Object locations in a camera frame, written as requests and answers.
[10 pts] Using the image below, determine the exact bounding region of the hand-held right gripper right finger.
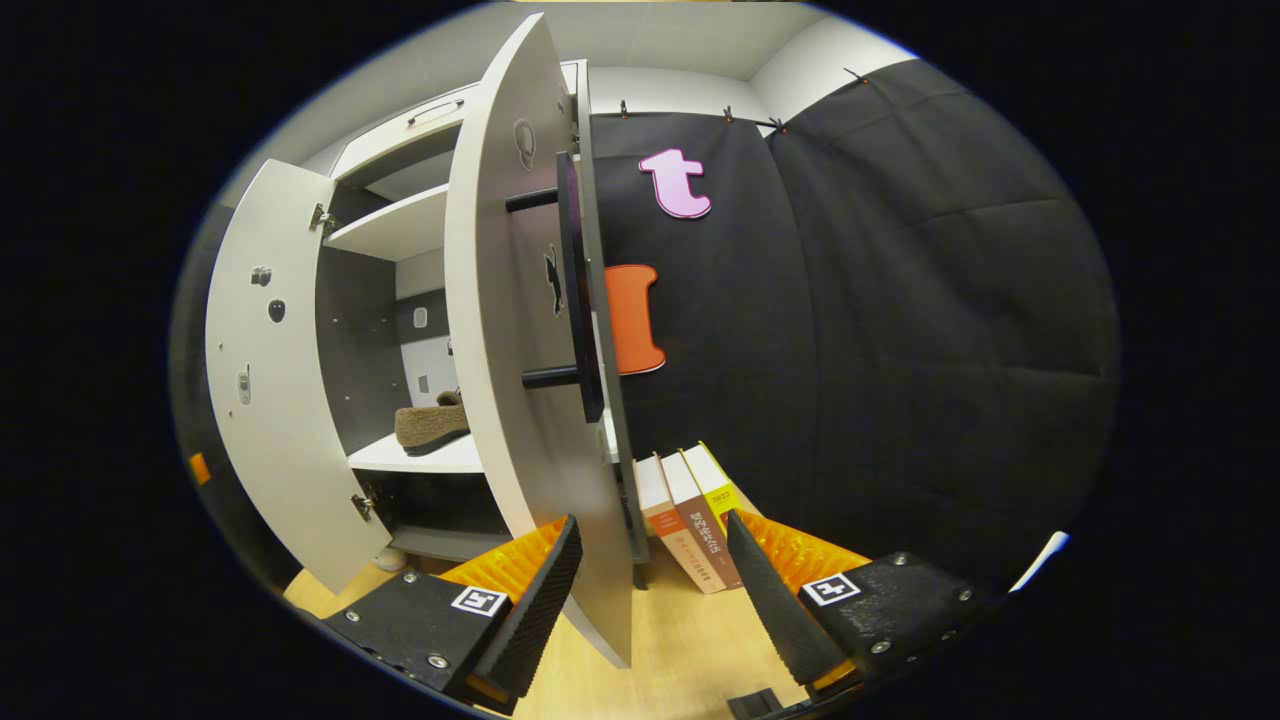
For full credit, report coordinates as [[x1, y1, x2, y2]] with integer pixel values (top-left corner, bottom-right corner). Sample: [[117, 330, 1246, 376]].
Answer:
[[725, 508, 1006, 701]]

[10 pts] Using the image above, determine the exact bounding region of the white cabinet drawer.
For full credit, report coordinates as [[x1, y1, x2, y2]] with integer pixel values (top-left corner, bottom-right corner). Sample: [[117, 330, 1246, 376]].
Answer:
[[328, 60, 583, 183]]

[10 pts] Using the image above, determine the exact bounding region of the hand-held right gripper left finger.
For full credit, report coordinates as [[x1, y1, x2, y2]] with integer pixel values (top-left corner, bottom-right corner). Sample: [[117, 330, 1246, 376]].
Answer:
[[320, 513, 584, 716]]

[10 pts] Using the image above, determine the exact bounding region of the brown book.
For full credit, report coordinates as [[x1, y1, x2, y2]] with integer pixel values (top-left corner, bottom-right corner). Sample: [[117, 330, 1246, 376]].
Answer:
[[658, 449, 745, 591]]

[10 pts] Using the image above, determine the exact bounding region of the black drawer handle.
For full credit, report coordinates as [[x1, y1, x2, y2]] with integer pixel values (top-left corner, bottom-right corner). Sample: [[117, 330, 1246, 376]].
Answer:
[[405, 97, 467, 127]]

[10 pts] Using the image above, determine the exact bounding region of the white shoe cabinet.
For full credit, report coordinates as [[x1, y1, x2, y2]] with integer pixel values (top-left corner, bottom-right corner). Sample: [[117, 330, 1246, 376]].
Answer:
[[315, 58, 653, 593]]

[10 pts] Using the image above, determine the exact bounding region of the black backdrop cloth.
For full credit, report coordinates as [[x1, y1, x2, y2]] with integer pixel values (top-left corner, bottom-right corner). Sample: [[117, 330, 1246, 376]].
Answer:
[[585, 108, 801, 561], [765, 58, 1123, 591]]

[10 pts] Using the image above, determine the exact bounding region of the yellow book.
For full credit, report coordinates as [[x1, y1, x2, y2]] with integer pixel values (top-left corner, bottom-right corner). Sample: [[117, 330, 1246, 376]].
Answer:
[[683, 441, 743, 526]]

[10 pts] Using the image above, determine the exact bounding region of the white and orange book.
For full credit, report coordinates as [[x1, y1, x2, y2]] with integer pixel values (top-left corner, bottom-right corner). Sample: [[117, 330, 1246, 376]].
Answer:
[[633, 453, 729, 597]]

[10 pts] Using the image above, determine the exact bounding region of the black door bar handle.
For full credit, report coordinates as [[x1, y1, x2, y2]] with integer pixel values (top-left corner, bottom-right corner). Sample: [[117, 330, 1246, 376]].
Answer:
[[503, 150, 607, 426]]

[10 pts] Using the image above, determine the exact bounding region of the shoe cabinet door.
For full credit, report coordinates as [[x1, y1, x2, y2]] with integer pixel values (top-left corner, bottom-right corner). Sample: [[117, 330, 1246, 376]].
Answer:
[[443, 12, 641, 669], [204, 158, 393, 597]]

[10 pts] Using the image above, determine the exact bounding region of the brown fuzzy shoe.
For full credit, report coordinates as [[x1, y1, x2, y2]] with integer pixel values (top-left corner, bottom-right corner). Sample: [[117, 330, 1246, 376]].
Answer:
[[393, 389, 473, 458]]

